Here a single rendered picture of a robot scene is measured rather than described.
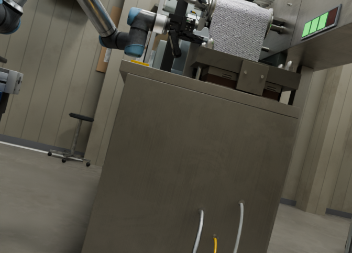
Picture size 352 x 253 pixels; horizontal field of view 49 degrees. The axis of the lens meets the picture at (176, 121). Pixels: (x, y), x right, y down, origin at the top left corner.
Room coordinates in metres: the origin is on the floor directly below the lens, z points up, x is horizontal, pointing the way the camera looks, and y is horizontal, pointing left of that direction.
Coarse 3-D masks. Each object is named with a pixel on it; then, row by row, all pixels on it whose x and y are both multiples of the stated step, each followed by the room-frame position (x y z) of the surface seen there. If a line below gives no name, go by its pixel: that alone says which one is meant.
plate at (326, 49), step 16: (288, 0) 1.72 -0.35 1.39; (304, 0) 1.53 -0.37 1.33; (320, 0) 1.37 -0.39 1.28; (336, 0) 1.24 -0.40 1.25; (288, 16) 1.67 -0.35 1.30; (304, 16) 1.48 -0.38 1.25; (272, 32) 1.83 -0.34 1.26; (288, 32) 1.62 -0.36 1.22; (320, 32) 1.30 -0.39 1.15; (336, 32) 1.23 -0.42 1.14; (272, 48) 1.77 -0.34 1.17; (288, 48) 1.57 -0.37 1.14; (304, 48) 1.51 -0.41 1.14; (320, 48) 1.45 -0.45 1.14; (336, 48) 1.40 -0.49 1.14; (304, 64) 1.78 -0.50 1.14; (320, 64) 1.70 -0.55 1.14; (336, 64) 1.63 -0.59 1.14
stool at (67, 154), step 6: (72, 114) 4.42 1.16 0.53; (78, 114) 4.53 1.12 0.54; (90, 120) 4.47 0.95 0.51; (78, 126) 4.51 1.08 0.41; (78, 132) 4.51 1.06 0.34; (54, 150) 4.47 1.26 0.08; (66, 150) 4.70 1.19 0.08; (72, 150) 4.51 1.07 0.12; (66, 156) 4.28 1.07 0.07; (72, 156) 4.50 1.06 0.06; (78, 156) 4.49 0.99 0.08
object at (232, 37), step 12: (216, 24) 1.62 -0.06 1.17; (228, 24) 1.62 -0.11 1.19; (240, 24) 1.63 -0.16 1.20; (216, 36) 1.62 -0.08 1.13; (228, 36) 1.62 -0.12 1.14; (240, 36) 1.63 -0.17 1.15; (252, 36) 1.63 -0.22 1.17; (264, 36) 1.64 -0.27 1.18; (216, 48) 1.62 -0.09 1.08; (228, 48) 1.62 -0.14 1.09; (240, 48) 1.63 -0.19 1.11; (252, 48) 1.63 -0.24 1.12
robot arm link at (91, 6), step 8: (80, 0) 1.46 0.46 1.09; (88, 0) 1.46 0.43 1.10; (96, 0) 1.48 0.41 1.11; (88, 8) 1.48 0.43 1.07; (96, 8) 1.50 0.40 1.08; (104, 8) 1.54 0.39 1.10; (88, 16) 1.52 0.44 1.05; (96, 16) 1.52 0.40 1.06; (104, 16) 1.53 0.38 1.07; (96, 24) 1.54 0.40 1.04; (104, 24) 1.55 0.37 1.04; (112, 24) 1.58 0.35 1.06; (104, 32) 1.58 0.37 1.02; (112, 32) 1.59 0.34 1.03; (104, 40) 1.62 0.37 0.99; (112, 40) 1.61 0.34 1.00; (112, 48) 1.65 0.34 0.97
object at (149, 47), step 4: (160, 0) 2.60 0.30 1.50; (164, 0) 2.61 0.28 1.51; (160, 4) 2.61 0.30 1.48; (160, 8) 2.61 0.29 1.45; (160, 12) 2.61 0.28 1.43; (152, 32) 2.61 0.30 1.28; (152, 36) 2.61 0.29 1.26; (152, 40) 2.61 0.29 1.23; (152, 44) 2.61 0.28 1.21; (148, 48) 2.61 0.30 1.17; (148, 52) 2.61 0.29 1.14; (144, 56) 3.13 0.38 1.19; (148, 56) 2.61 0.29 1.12; (144, 60) 3.13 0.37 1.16; (148, 60) 2.61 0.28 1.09
